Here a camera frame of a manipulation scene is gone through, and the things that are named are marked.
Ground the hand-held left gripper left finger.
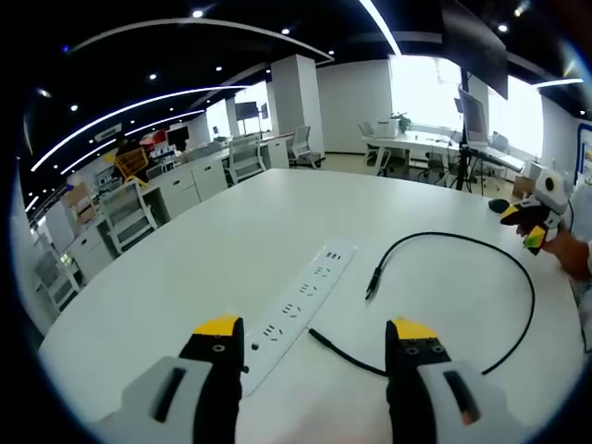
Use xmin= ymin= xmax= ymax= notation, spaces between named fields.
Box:
xmin=94 ymin=314 xmax=245 ymax=444

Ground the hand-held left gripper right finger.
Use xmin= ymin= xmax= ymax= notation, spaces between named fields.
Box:
xmin=385 ymin=316 xmax=500 ymax=444

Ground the black data cable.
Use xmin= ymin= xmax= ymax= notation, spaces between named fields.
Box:
xmin=308 ymin=230 xmax=537 ymax=376

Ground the white power strip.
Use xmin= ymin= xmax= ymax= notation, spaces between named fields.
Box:
xmin=238 ymin=237 xmax=359 ymax=398

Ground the person's right hand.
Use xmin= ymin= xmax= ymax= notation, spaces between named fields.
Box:
xmin=542 ymin=229 xmax=592 ymax=281

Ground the brown cardboard box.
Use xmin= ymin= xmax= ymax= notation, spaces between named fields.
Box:
xmin=512 ymin=175 xmax=534 ymax=201
xmin=61 ymin=181 xmax=97 ymax=224

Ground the black tripod stand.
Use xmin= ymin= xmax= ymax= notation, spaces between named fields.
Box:
xmin=454 ymin=68 xmax=478 ymax=191

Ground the monitor on stand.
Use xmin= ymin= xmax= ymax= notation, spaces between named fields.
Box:
xmin=457 ymin=89 xmax=490 ymax=150

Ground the white office desk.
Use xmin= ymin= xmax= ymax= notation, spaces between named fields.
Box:
xmin=362 ymin=130 xmax=464 ymax=178

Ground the white table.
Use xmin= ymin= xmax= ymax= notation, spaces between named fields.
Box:
xmin=39 ymin=167 xmax=586 ymax=444

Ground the green potted plant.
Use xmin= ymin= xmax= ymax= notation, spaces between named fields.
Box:
xmin=390 ymin=111 xmax=413 ymax=134

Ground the large black hanging screen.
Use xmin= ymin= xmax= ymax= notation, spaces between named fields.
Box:
xmin=440 ymin=0 xmax=511 ymax=101

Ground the white mesh office chair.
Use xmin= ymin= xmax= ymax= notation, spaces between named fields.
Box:
xmin=290 ymin=125 xmax=321 ymax=169
xmin=98 ymin=179 xmax=159 ymax=255
xmin=31 ymin=248 xmax=85 ymax=312
xmin=225 ymin=135 xmax=268 ymax=187

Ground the white cabinet row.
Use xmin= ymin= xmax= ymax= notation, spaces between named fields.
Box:
xmin=142 ymin=158 xmax=230 ymax=219

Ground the yellow wire cart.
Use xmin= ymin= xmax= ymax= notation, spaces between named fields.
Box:
xmin=104 ymin=146 xmax=150 ymax=187

